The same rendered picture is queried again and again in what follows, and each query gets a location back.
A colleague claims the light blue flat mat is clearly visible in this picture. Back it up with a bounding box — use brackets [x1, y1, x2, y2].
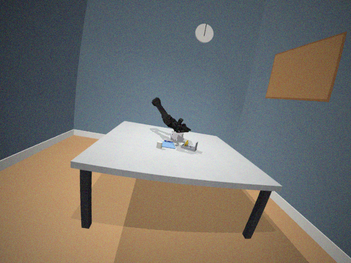
[162, 141, 176, 149]

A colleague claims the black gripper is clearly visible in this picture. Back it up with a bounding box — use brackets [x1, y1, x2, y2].
[172, 122, 191, 133]

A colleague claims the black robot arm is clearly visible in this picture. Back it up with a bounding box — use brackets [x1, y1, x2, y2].
[152, 98, 183, 128]

